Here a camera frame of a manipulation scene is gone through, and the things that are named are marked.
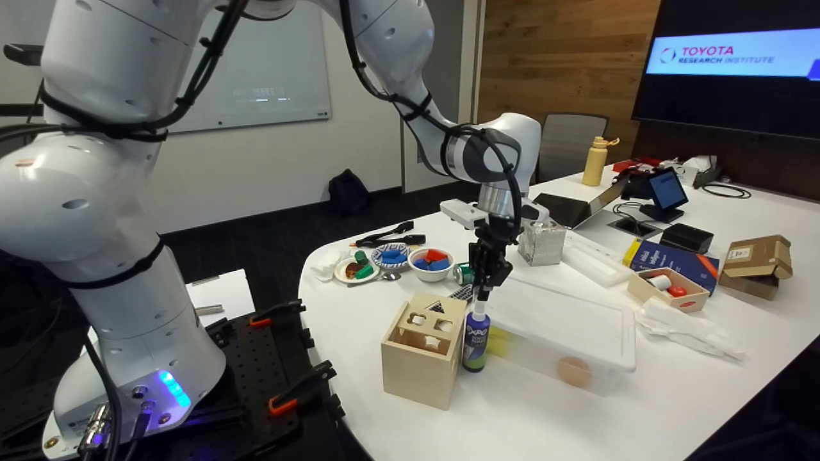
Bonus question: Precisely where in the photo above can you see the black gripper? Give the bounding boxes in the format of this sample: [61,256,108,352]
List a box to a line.
[463,218,521,302]

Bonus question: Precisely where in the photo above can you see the white bowl of toy blocks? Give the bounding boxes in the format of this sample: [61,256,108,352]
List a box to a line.
[404,244,456,286]

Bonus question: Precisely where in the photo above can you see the wooden shape sorter toy box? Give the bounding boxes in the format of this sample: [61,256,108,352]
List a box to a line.
[379,292,471,413]

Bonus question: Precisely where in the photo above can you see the white bowl of toy food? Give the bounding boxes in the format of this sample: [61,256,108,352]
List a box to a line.
[334,249,382,286]

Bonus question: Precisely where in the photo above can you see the blue flat box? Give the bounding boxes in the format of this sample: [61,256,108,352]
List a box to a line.
[622,237,723,296]

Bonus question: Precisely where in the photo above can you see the small black box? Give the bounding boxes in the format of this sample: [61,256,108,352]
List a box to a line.
[658,223,716,256]

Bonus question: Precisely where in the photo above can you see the brown cardboard box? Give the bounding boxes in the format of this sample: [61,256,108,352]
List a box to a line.
[717,233,795,302]

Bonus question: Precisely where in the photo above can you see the grey speckled cube holder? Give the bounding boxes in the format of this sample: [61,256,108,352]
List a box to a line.
[517,218,570,267]

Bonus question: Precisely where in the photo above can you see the small blue bottle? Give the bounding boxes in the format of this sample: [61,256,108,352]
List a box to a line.
[461,296,495,375]

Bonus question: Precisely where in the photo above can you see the yellow item inside bin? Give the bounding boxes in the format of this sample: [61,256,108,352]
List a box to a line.
[486,327,521,358]

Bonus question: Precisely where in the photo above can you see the clear plastic bin white lid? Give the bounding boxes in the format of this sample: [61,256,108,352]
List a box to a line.
[485,276,641,396]

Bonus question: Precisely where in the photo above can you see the blue patterned paper plate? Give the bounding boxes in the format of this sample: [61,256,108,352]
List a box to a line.
[371,241,416,274]

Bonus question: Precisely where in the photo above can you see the orange round item inside bin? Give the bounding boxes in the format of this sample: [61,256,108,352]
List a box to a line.
[557,356,595,390]

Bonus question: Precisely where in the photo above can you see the grey office chair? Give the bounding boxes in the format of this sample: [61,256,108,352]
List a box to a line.
[535,113,611,185]

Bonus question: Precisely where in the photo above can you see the yellow water bottle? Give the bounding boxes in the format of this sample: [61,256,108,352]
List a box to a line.
[582,133,622,190]

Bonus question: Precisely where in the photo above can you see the white crumpled cloth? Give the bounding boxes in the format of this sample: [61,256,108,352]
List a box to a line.
[308,246,347,282]

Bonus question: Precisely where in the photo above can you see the black bag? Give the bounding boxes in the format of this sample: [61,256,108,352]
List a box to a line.
[329,165,374,215]

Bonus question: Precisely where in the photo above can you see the small wooden tray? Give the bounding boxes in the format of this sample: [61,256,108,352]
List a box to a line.
[626,267,712,314]

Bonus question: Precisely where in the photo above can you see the small tablet on stand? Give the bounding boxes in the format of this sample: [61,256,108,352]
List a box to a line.
[639,164,691,224]

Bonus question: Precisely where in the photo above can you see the clear plastic bag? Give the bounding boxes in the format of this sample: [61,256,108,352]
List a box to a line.
[636,296,746,364]

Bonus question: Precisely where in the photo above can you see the black orange bar clamp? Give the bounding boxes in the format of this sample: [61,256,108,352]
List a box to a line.
[247,296,308,332]
[266,358,339,420]

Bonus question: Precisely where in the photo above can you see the white paper sheet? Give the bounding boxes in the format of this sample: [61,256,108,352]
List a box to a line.
[181,267,258,327]

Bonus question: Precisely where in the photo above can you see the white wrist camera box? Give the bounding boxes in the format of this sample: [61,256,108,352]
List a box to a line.
[438,196,481,233]

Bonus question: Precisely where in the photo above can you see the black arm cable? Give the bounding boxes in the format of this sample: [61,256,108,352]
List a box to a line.
[336,0,523,228]

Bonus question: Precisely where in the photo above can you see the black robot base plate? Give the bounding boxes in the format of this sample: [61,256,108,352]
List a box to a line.
[0,296,347,461]

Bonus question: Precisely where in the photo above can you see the wall whiteboard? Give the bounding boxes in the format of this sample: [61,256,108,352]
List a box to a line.
[169,0,334,135]

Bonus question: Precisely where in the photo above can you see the large wall television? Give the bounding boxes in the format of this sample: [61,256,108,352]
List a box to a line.
[630,0,820,142]

